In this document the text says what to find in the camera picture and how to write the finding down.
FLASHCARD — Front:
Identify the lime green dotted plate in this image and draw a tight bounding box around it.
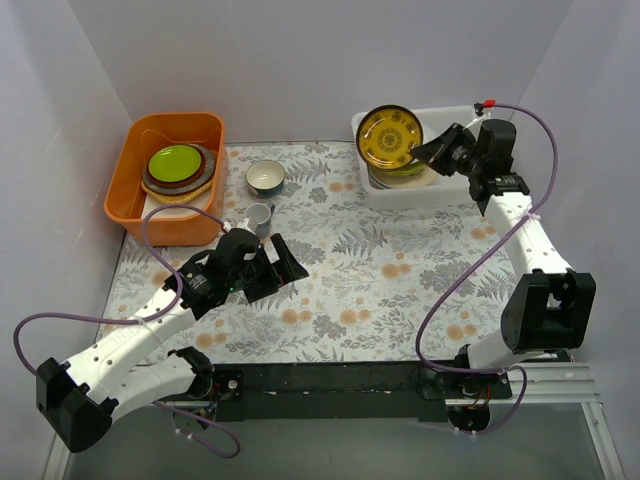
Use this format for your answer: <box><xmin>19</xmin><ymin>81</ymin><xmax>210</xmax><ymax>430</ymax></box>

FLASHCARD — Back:
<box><xmin>369</xmin><ymin>163</ymin><xmax>425</xmax><ymax>178</ymax></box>

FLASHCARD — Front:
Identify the yellow black patterned plate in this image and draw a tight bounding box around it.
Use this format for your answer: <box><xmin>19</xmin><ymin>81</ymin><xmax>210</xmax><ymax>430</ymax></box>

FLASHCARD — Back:
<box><xmin>355</xmin><ymin>105</ymin><xmax>424</xmax><ymax>171</ymax></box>

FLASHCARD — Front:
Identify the cream green glazed plate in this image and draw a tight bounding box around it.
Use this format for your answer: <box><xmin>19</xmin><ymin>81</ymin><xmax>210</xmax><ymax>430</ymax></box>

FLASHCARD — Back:
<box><xmin>369</xmin><ymin>167</ymin><xmax>438</xmax><ymax>189</ymax></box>

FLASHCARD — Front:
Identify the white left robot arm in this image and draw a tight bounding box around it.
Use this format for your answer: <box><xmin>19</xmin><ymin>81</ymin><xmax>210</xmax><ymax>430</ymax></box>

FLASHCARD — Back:
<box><xmin>36</xmin><ymin>228</ymin><xmax>308</xmax><ymax>453</ymax></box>

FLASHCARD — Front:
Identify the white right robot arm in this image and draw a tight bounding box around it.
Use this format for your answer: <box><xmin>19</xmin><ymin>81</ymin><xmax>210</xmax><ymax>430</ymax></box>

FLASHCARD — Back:
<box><xmin>411</xmin><ymin>119</ymin><xmax>596</xmax><ymax>398</ymax></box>

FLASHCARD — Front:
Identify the white plastic bin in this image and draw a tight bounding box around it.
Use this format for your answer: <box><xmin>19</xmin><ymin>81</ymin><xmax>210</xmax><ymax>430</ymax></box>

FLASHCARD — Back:
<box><xmin>351</xmin><ymin>105</ymin><xmax>479</xmax><ymax>210</ymax></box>

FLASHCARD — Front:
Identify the orange plastic bin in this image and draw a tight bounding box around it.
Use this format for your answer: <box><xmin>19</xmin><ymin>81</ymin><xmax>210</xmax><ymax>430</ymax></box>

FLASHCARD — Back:
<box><xmin>104</xmin><ymin>112</ymin><xmax>228</xmax><ymax>246</ymax></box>

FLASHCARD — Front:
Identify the grey ceramic mug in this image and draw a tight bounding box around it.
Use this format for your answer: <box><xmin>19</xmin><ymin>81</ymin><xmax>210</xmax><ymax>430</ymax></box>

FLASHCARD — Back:
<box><xmin>245</xmin><ymin>203</ymin><xmax>275</xmax><ymax>239</ymax></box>

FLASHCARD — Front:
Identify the white square plate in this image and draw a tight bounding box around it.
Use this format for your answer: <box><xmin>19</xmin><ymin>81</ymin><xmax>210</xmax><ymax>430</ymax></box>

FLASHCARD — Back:
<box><xmin>140</xmin><ymin>193</ymin><xmax>210</xmax><ymax>220</ymax></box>

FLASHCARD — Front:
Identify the dark teal ceramic bowl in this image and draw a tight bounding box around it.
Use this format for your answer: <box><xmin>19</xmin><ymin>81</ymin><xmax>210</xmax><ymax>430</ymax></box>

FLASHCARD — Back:
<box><xmin>245</xmin><ymin>160</ymin><xmax>286</xmax><ymax>198</ymax></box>

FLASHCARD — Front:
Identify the yellow woven basket plate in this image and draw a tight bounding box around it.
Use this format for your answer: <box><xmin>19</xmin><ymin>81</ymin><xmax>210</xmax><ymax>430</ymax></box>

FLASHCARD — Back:
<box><xmin>140</xmin><ymin>177</ymin><xmax>213</xmax><ymax>204</ymax></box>

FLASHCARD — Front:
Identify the grey speckled plate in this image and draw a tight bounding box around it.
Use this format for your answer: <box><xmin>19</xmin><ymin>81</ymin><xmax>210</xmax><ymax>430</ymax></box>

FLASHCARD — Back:
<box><xmin>142</xmin><ymin>143</ymin><xmax>216</xmax><ymax>185</ymax></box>

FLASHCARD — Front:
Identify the dark brown plate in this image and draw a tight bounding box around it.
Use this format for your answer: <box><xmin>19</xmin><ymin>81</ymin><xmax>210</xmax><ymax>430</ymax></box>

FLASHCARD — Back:
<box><xmin>144</xmin><ymin>145</ymin><xmax>208</xmax><ymax>191</ymax></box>

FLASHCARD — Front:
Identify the floral patterned table mat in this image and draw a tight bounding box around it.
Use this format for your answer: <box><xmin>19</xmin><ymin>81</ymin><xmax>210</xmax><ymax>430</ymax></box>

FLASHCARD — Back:
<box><xmin>94</xmin><ymin>142</ymin><xmax>559</xmax><ymax>366</ymax></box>

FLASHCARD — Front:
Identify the lime green small plate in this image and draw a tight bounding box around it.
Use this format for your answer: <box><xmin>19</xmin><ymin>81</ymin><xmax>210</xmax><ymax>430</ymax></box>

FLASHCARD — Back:
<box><xmin>147</xmin><ymin>144</ymin><xmax>203</xmax><ymax>184</ymax></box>

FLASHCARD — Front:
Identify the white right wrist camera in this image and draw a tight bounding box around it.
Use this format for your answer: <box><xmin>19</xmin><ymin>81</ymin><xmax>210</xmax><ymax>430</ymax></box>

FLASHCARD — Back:
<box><xmin>464</xmin><ymin>110</ymin><xmax>493</xmax><ymax>138</ymax></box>

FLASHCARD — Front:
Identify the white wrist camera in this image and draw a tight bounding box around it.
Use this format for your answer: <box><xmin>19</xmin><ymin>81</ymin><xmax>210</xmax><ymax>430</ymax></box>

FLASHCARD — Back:
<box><xmin>223</xmin><ymin>220</ymin><xmax>253</xmax><ymax>233</ymax></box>
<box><xmin>464</xmin><ymin>110</ymin><xmax>493</xmax><ymax>138</ymax></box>

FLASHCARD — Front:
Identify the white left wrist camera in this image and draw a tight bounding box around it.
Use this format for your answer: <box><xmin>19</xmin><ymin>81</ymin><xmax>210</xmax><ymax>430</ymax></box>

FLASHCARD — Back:
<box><xmin>223</xmin><ymin>220</ymin><xmax>253</xmax><ymax>233</ymax></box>

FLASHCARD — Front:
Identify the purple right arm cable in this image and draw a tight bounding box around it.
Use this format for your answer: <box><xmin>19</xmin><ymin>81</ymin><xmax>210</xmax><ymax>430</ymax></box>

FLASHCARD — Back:
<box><xmin>414</xmin><ymin>101</ymin><xmax>560</xmax><ymax>435</ymax></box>

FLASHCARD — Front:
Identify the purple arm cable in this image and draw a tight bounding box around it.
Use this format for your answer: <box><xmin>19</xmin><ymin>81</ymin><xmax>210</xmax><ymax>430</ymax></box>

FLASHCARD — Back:
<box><xmin>13</xmin><ymin>205</ymin><xmax>242</xmax><ymax>459</ymax></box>
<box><xmin>414</xmin><ymin>101</ymin><xmax>560</xmax><ymax>435</ymax></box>

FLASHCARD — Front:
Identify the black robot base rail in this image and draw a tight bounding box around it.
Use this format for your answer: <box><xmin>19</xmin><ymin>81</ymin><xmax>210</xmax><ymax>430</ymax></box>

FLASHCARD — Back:
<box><xmin>154</xmin><ymin>357</ymin><xmax>511</xmax><ymax>424</ymax></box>

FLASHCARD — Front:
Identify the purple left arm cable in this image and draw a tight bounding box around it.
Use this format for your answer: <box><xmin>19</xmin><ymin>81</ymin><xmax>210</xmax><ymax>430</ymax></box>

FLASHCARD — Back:
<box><xmin>13</xmin><ymin>205</ymin><xmax>242</xmax><ymax>459</ymax></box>

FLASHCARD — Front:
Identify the aluminium frame rail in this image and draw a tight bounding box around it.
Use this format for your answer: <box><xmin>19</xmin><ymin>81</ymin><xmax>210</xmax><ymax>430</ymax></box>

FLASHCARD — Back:
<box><xmin>59</xmin><ymin>362</ymin><xmax>601</xmax><ymax>409</ymax></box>

